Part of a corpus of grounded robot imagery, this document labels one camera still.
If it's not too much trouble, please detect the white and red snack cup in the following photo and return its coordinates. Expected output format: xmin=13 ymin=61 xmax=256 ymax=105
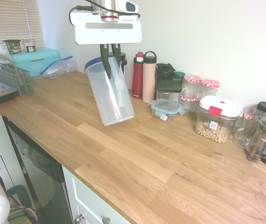
xmin=21 ymin=38 xmax=37 ymax=53

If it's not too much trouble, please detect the thin black camera cable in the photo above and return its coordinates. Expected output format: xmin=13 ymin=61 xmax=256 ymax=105
xmin=68 ymin=0 xmax=141 ymax=27

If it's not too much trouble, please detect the white cabinet front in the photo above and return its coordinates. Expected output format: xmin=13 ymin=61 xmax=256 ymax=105
xmin=62 ymin=166 xmax=133 ymax=224

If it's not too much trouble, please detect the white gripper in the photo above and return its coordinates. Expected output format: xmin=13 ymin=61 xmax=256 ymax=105
xmin=74 ymin=11 xmax=143 ymax=79

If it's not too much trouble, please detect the grey cutlery basket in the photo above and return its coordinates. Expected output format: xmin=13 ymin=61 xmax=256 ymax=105
xmin=0 ymin=54 xmax=35 ymax=97

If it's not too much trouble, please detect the clear pitcher with blue lid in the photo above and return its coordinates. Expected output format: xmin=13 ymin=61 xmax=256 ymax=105
xmin=84 ymin=55 xmax=135 ymax=127

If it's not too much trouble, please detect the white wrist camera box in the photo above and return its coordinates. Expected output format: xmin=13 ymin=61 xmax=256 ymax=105
xmin=118 ymin=0 xmax=140 ymax=14

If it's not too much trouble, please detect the square container with black lid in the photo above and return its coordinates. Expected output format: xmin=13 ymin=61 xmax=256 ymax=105
xmin=156 ymin=80 xmax=183 ymax=108

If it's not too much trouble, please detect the clear zip bag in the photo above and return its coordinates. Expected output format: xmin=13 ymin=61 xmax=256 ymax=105
xmin=39 ymin=55 xmax=79 ymax=79

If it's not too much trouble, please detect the pink water bottle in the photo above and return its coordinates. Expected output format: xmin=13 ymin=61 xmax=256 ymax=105
xmin=142 ymin=50 xmax=158 ymax=104

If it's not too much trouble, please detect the red water bottle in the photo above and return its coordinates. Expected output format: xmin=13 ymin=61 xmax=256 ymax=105
xmin=132 ymin=51 xmax=145 ymax=99

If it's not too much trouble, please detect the glass container with teal lid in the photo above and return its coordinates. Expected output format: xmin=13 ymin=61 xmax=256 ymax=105
xmin=148 ymin=98 xmax=185 ymax=122

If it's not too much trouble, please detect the white window blind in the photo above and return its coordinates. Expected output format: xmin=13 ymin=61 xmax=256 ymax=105
xmin=0 ymin=0 xmax=45 ymax=51

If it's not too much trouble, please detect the dark cable bundle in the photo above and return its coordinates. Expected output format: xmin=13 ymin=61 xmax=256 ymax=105
xmin=0 ymin=160 xmax=39 ymax=224

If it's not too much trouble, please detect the teal bread box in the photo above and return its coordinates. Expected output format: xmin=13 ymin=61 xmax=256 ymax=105
xmin=9 ymin=46 xmax=61 ymax=77

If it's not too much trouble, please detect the green oatmeal cup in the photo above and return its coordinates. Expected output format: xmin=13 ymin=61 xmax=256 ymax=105
xmin=2 ymin=39 xmax=22 ymax=55

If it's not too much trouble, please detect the black shaker bottle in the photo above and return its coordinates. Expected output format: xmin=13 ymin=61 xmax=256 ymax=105
xmin=155 ymin=63 xmax=176 ymax=101

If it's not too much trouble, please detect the glass jar with green lid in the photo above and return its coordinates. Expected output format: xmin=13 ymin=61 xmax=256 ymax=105
xmin=173 ymin=71 xmax=186 ymax=81

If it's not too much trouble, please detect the cereal container with white lid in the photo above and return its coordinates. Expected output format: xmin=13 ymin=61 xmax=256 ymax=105
xmin=195 ymin=95 xmax=243 ymax=143

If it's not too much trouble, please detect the black dishwasher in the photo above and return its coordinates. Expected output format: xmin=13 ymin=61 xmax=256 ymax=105
xmin=3 ymin=116 xmax=74 ymax=224

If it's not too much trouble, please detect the clear glass mug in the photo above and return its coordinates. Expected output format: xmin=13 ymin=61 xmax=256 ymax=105
xmin=232 ymin=107 xmax=266 ymax=149

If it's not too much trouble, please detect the jar with red gingham lid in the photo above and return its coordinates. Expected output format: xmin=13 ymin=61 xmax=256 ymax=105
xmin=194 ymin=98 xmax=203 ymax=119
xmin=237 ymin=109 xmax=252 ymax=133
xmin=199 ymin=79 xmax=221 ymax=99
xmin=183 ymin=74 xmax=202 ymax=98
xmin=180 ymin=94 xmax=198 ymax=117

